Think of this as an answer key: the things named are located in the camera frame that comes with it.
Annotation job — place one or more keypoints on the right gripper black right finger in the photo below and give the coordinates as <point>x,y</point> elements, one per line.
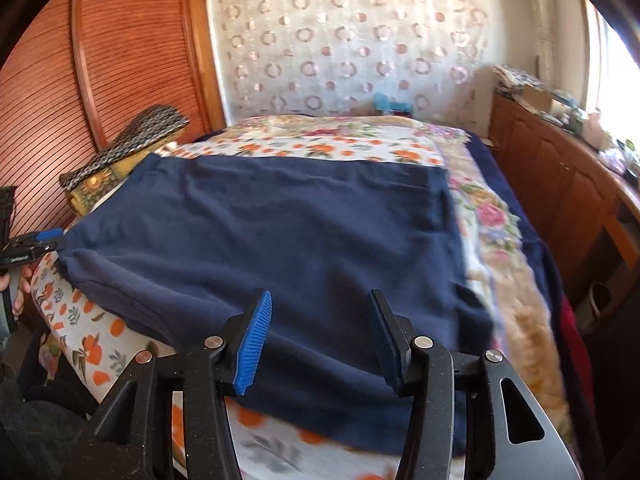
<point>391,343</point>

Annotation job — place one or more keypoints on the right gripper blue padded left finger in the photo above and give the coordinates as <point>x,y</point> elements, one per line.
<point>250,330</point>

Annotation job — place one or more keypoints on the navy blue garment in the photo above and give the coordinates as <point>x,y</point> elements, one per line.
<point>184,243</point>

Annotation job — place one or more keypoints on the left hand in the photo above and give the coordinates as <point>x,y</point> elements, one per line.
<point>19,286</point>

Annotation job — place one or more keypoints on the navy medallion patterned pillow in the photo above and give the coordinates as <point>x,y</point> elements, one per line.
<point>150,130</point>

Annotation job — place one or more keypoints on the floral pink quilt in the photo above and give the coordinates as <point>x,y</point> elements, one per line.
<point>495,265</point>

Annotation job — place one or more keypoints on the blue tissue box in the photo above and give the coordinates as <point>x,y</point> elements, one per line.
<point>384,105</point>

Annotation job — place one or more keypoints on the wooden sideboard cabinet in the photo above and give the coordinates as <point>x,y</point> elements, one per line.
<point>587,216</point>

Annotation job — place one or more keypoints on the wooden wardrobe door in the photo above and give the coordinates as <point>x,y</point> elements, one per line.
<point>80,73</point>

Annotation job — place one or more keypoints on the cardboard box on cabinet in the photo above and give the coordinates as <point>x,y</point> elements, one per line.
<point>539,100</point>

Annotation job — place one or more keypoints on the folded patterned cloth stack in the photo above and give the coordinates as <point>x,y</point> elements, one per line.
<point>511,79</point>

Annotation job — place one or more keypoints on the sheer circle pattern curtain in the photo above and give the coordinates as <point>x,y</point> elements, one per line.
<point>330,57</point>

